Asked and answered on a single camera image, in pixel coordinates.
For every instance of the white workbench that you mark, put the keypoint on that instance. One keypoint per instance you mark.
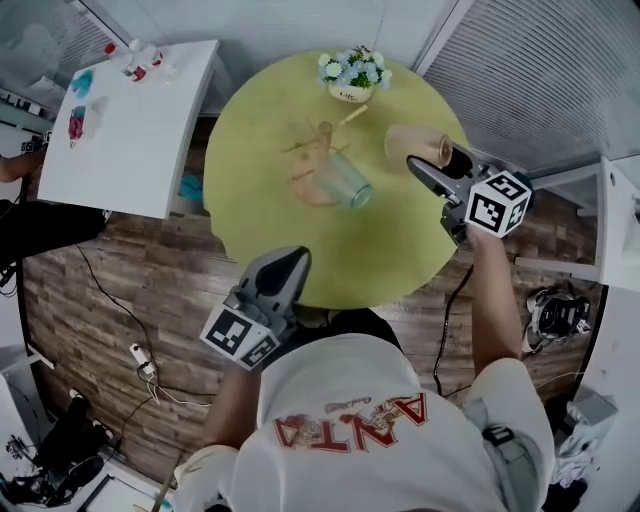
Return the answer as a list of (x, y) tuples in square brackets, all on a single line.
[(20, 395)]

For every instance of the wooden stick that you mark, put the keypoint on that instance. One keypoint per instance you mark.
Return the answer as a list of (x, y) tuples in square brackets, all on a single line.
[(170, 480)]

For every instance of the green glass cup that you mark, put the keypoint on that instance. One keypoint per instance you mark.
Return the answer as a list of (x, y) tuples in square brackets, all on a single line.
[(342, 182)]

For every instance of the light crumpled cloth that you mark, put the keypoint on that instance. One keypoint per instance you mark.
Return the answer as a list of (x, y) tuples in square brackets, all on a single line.
[(580, 445)]

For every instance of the teal floor item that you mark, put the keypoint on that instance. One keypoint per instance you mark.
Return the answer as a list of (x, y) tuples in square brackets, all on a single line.
[(190, 187)]

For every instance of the white power strip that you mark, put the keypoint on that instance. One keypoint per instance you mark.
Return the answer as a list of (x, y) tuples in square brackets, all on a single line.
[(140, 356)]

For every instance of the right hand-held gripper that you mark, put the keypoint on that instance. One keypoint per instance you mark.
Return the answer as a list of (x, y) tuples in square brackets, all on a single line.
[(495, 205)]

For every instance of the small white table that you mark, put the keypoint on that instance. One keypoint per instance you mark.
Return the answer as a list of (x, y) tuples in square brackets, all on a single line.
[(620, 240)]

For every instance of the small clear glass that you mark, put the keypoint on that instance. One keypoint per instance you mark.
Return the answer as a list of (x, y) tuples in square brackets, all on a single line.
[(169, 74)]

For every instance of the person's right forearm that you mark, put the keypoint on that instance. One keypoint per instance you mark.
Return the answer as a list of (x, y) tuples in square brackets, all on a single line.
[(492, 310)]

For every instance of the white pot with flowers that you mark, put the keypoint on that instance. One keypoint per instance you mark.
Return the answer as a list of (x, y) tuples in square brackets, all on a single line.
[(350, 94)]

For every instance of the yellow-green round tablecloth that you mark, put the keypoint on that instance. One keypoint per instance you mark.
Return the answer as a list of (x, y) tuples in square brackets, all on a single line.
[(340, 240)]

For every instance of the clear cap plastic bottle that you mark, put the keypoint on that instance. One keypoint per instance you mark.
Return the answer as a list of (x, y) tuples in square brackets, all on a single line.
[(152, 59)]

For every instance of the large white table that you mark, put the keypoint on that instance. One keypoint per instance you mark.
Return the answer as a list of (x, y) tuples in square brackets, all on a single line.
[(130, 150)]

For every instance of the orange glass cup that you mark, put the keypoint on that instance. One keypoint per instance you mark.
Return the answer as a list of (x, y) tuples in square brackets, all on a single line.
[(415, 142)]

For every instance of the white box with pink contents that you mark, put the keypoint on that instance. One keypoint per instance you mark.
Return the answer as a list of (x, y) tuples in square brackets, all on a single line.
[(95, 117)]

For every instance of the red cap plastic bottle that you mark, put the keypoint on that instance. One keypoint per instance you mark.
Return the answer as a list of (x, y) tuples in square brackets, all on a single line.
[(136, 72)]

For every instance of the black equipment pile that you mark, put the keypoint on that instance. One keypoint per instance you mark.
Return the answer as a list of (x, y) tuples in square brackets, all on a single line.
[(70, 440)]

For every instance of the black and white headset rig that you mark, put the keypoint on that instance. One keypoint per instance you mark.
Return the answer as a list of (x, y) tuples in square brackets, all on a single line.
[(557, 312)]

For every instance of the small teal item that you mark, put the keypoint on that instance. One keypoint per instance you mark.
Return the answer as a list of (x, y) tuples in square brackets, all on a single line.
[(82, 82)]

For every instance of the wooden cup tree stand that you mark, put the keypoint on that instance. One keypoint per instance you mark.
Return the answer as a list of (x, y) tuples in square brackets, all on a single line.
[(324, 131)]

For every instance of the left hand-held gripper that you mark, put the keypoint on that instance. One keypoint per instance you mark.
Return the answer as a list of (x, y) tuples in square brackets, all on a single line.
[(235, 332)]

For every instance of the person's left forearm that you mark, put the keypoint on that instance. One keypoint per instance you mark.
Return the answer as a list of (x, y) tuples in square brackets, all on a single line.
[(230, 405)]

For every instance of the person's white printed shirt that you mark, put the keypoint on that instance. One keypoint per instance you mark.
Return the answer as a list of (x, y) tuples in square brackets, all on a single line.
[(350, 475)]

